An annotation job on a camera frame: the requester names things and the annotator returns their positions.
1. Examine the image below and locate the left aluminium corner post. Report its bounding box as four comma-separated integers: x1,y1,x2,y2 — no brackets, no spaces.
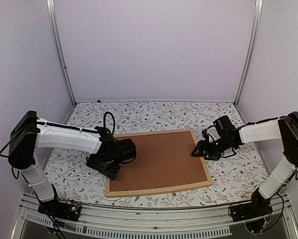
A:
46,0,77,106

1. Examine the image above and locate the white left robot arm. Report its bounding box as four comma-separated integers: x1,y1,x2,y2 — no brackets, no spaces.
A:
0,111,122,216

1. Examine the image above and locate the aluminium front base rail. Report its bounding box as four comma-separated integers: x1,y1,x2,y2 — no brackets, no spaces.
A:
10,193,298,239

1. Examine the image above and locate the light wooden picture frame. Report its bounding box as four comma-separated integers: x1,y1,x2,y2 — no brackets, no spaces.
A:
105,128,212,199

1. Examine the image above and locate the right aluminium corner post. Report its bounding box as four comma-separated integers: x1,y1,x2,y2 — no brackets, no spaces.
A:
234,0,263,107

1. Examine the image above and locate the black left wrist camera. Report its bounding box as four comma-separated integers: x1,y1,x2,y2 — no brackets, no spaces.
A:
103,112,137,164

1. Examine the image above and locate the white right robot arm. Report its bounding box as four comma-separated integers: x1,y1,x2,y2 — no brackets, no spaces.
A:
191,111,298,200

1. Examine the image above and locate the aluminium corner post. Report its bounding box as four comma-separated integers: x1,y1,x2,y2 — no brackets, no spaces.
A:
234,0,263,107
46,0,77,106

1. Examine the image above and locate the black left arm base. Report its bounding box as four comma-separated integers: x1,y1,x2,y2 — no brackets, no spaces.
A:
38,199,81,222

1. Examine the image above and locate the brown backing board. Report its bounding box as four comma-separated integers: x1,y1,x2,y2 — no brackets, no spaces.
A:
109,131,208,192

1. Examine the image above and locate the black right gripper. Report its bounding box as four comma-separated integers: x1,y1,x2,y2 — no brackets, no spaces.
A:
191,136,233,161

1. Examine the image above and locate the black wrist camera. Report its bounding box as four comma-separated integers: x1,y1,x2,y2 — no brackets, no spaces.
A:
202,116,235,137
103,112,137,164

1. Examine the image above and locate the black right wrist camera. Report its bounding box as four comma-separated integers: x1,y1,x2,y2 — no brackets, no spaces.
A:
202,116,235,137

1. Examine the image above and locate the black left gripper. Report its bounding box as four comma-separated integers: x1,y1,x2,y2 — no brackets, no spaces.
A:
87,155,121,183

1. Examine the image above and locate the floral patterned table cover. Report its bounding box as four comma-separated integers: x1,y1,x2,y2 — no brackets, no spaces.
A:
45,102,269,208

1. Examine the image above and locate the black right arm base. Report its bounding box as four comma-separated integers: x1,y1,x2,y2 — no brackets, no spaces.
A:
228,189,273,222

